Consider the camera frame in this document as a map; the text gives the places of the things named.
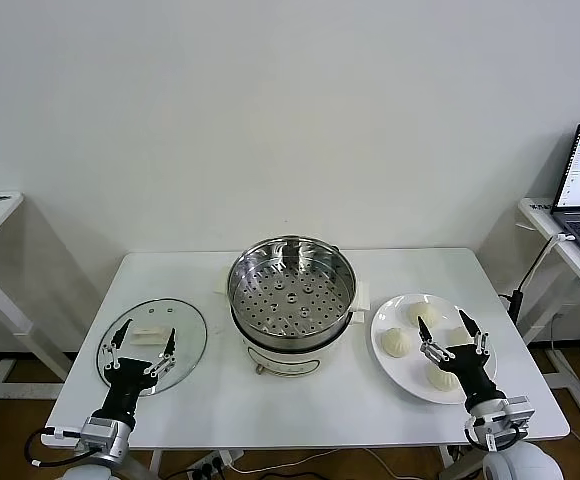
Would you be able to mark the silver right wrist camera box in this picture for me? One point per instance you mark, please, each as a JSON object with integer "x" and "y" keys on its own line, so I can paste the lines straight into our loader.
{"x": 520, "y": 410}

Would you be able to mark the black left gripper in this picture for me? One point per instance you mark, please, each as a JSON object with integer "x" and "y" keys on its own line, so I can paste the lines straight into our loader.
{"x": 127, "y": 380}

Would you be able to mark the white laptop side table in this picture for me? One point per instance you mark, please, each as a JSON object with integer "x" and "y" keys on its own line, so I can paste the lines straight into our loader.
{"x": 545, "y": 220}

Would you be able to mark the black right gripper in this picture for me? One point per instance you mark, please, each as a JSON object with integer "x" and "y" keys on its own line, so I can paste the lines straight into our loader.
{"x": 472, "y": 372}

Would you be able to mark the white electric cooker base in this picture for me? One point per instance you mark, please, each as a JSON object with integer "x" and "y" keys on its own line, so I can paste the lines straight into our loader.
{"x": 280, "y": 362}

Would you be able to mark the stainless steel steamer basket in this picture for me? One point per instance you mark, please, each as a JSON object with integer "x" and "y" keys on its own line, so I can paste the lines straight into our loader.
{"x": 290, "y": 300}

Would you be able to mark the white round plate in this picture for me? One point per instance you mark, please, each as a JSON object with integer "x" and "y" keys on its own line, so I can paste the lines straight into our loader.
{"x": 395, "y": 375}

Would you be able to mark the white work table leg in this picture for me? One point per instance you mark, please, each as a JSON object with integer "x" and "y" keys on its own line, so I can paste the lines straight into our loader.
{"x": 445, "y": 455}
{"x": 156, "y": 462}

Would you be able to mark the white steamed baozi bun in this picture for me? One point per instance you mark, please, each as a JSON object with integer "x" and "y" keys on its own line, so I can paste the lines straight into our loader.
{"x": 427, "y": 310}
{"x": 440, "y": 381}
{"x": 395, "y": 344}
{"x": 457, "y": 336}

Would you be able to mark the white power strip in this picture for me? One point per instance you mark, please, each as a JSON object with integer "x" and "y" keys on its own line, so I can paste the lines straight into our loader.
{"x": 210, "y": 465}

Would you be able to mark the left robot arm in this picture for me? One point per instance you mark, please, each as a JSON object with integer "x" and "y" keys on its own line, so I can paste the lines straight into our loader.
{"x": 105, "y": 437}

